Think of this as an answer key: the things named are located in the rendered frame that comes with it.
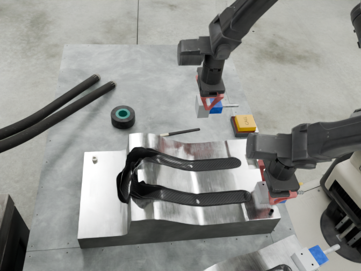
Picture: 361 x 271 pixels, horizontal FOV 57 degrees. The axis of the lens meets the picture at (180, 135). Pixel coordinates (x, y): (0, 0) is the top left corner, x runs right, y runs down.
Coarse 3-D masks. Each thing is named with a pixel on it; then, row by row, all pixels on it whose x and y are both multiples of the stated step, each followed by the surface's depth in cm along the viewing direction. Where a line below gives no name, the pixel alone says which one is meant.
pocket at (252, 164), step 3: (246, 156) 96; (246, 159) 97; (249, 159) 98; (252, 159) 98; (255, 159) 97; (249, 162) 97; (252, 162) 97; (255, 162) 97; (249, 165) 96; (252, 165) 96; (255, 165) 96; (249, 168) 96; (252, 168) 96; (255, 168) 96; (258, 168) 95
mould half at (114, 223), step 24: (144, 144) 89; (168, 144) 93; (192, 144) 97; (216, 144) 97; (240, 144) 98; (96, 168) 91; (120, 168) 92; (144, 168) 84; (168, 168) 87; (240, 168) 92; (96, 192) 86; (192, 192) 86; (96, 216) 82; (120, 216) 83; (144, 216) 75; (168, 216) 77; (192, 216) 81; (216, 216) 82; (240, 216) 82; (264, 216) 83; (96, 240) 80; (120, 240) 81; (144, 240) 83; (168, 240) 85
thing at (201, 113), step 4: (196, 96) 101; (196, 100) 101; (200, 100) 99; (208, 100) 99; (212, 100) 101; (196, 104) 101; (200, 104) 97; (208, 104) 98; (216, 104) 100; (220, 104) 100; (224, 104) 101; (228, 104) 101; (232, 104) 102; (236, 104) 102; (196, 108) 101; (200, 108) 98; (204, 108) 98; (212, 108) 99; (216, 108) 99; (220, 108) 99; (196, 112) 102; (200, 112) 99; (204, 112) 99; (208, 112) 100; (212, 112) 100; (216, 112) 101; (220, 112) 101; (200, 116) 101; (204, 116) 101
